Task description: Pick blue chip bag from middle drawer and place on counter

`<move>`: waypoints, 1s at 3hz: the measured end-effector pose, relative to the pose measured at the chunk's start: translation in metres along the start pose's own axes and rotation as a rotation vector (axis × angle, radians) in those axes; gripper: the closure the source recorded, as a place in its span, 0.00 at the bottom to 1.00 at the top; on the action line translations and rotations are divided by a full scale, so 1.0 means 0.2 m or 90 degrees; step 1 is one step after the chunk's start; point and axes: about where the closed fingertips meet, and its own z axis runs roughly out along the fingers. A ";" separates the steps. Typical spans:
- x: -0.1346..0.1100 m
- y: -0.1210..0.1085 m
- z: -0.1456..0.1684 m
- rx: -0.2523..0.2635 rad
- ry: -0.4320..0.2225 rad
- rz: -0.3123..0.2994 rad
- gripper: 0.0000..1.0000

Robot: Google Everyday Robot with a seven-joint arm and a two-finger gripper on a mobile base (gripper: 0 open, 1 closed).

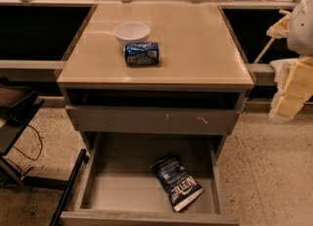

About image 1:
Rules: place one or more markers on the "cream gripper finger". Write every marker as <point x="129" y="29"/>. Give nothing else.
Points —
<point x="284" y="108"/>
<point x="299" y="83"/>

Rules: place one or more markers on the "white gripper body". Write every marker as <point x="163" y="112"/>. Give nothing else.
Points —
<point x="301" y="29"/>

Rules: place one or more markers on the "blue chip bag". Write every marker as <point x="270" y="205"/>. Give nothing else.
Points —
<point x="177" y="182"/>

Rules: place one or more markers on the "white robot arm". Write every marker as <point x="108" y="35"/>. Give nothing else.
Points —
<point x="300" y="37"/>

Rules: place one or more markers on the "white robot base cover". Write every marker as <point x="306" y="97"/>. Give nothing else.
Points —
<point x="277" y="66"/>

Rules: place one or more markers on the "grey drawer cabinet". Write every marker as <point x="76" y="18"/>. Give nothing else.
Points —
<point x="200" y="66"/>

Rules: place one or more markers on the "closed upper drawer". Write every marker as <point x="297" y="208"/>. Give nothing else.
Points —
<point x="152" y="120"/>

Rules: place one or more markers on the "open middle drawer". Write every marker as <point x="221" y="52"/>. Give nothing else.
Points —
<point x="118" y="187"/>

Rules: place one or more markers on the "white rod with cap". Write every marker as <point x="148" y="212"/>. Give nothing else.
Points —
<point x="264" y="50"/>

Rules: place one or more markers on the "blue soda can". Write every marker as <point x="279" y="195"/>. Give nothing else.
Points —
<point x="141" y="54"/>

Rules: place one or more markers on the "white bowl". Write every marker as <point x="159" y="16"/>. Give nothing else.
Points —
<point x="131" y="32"/>

